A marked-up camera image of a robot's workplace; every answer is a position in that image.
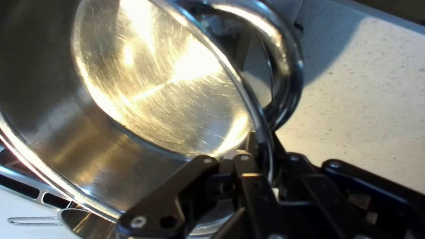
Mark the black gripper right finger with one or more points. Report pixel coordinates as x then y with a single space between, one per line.
258 199

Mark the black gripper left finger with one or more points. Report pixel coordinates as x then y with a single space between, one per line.
169 210

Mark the silver pot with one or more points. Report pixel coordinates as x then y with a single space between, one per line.
104 99

